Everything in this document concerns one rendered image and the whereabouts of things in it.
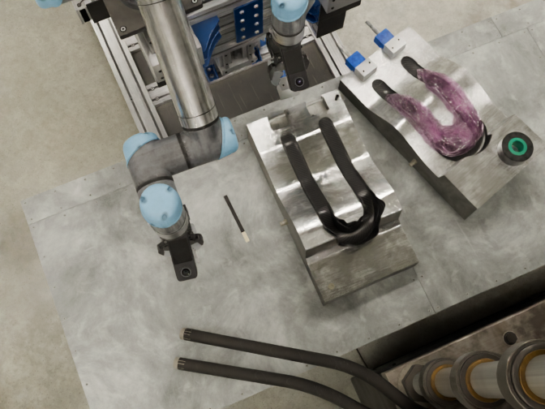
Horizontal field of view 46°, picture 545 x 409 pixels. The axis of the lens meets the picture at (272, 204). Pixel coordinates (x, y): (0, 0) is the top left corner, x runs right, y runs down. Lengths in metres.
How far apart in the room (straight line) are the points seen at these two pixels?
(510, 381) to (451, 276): 0.80
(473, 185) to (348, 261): 0.37
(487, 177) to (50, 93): 1.84
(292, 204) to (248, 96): 0.94
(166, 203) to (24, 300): 1.49
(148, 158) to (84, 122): 1.52
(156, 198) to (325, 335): 0.65
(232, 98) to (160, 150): 1.24
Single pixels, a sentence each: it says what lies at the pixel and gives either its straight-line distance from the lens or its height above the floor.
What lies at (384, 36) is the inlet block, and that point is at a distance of 1.87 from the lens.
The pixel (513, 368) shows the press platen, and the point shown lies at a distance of 0.98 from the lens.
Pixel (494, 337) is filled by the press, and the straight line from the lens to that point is 1.77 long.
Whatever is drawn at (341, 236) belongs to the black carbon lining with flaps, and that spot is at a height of 0.87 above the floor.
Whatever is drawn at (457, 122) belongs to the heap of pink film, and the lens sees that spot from 1.76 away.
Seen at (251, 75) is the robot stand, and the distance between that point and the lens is 2.53.
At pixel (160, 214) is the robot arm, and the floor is 1.30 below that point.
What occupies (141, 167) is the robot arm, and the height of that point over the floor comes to 1.28.
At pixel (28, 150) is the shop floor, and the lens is 2.80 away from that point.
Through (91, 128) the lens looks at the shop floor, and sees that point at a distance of 2.76.
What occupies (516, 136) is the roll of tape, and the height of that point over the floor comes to 0.95.
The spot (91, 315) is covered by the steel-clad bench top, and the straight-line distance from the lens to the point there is 1.73.
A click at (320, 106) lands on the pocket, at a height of 0.86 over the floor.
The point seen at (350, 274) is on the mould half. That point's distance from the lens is 1.64.
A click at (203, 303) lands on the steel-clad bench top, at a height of 0.80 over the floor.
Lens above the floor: 2.46
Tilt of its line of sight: 74 degrees down
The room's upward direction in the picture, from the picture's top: 2 degrees clockwise
